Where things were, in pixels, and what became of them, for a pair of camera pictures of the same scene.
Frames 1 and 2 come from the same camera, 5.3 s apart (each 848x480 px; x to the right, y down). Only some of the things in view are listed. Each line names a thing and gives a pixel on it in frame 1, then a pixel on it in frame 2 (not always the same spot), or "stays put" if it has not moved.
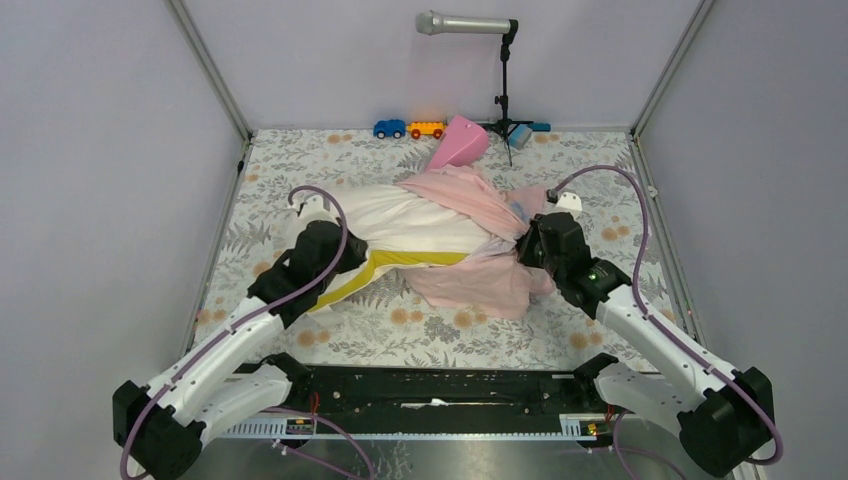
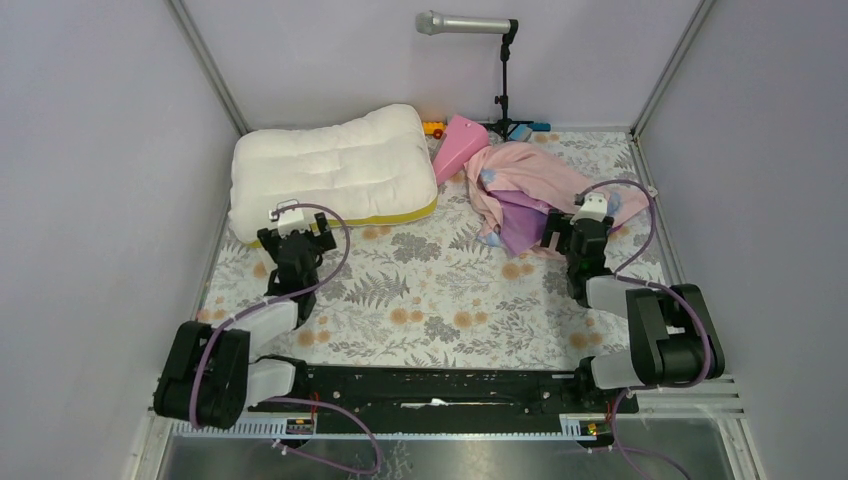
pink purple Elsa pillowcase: (498, 282) -> (513, 188)
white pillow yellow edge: (402, 230) -> (365, 167)
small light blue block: (520, 136) stays put
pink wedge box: (465, 142) stays put
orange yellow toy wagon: (426, 128) stays put
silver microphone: (430, 22) stays put
